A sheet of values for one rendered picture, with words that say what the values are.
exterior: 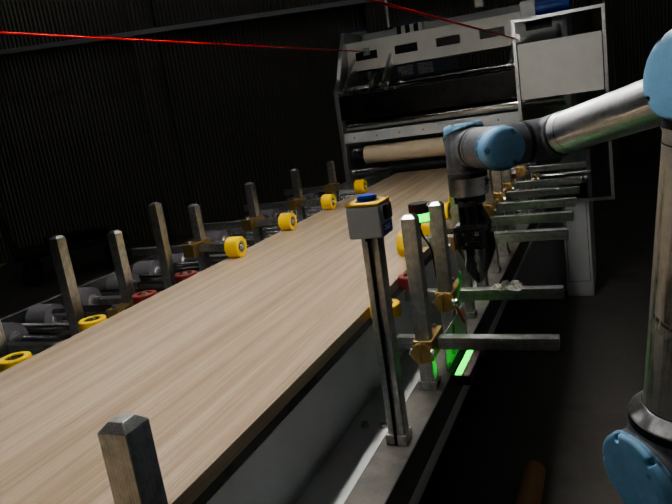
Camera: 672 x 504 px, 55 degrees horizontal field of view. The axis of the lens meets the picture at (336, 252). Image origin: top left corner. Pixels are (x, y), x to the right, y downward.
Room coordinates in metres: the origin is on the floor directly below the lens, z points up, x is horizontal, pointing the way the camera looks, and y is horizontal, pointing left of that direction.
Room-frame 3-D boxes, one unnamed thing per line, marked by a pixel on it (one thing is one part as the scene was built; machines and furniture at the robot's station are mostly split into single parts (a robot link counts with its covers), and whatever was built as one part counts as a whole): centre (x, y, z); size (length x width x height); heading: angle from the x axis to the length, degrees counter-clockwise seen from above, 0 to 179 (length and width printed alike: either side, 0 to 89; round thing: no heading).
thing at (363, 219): (1.26, -0.08, 1.18); 0.07 x 0.07 x 0.08; 66
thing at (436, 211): (1.73, -0.29, 0.88); 0.04 x 0.04 x 0.48; 66
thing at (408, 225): (1.50, -0.18, 0.90); 0.04 x 0.04 x 0.48; 66
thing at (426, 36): (4.58, -0.98, 0.95); 1.65 x 0.70 x 1.90; 66
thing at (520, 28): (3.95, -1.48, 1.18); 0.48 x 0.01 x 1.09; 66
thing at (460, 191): (1.49, -0.33, 1.18); 0.10 x 0.09 x 0.05; 66
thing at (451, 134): (1.48, -0.33, 1.27); 0.10 x 0.09 x 0.12; 16
